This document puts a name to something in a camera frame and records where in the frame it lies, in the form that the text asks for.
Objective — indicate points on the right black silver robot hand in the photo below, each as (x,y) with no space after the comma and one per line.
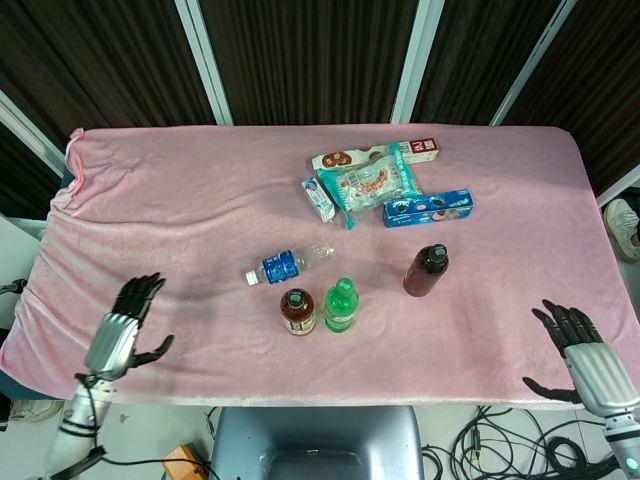
(600,370)

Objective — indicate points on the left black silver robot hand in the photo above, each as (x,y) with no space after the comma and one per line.
(112,340)

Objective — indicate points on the labelled amber tea bottle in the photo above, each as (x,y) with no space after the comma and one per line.
(298,315)

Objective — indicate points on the unlabelled dark red bottle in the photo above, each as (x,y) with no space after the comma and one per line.
(422,275)

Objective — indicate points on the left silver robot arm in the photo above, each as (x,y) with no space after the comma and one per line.
(75,420)

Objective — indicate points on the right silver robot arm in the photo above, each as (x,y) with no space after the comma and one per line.
(625,445)

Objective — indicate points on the white black sneaker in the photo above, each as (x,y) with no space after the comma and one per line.
(30,412)

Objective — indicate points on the black table side fixture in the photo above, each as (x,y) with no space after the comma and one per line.
(12,287)

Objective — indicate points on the orange floor box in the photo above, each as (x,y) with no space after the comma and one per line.
(182,462)

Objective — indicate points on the pink fleece table cloth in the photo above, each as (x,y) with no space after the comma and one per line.
(200,225)

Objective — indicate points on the empty blue label water bottle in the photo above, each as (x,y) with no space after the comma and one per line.
(282,266)

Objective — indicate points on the green soda bottle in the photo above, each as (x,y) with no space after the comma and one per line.
(341,310)

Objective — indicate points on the blue cookie box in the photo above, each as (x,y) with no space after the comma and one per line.
(430,209)

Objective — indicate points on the small white blue carton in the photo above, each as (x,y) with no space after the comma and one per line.
(320,200)

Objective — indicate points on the long white red biscuit box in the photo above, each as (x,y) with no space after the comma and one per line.
(425,150)

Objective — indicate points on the teal clear snack packet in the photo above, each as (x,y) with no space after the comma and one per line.
(367,185)

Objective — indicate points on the white partition post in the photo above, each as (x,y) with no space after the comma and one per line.
(540,65)
(417,60)
(205,60)
(27,132)
(620,187)

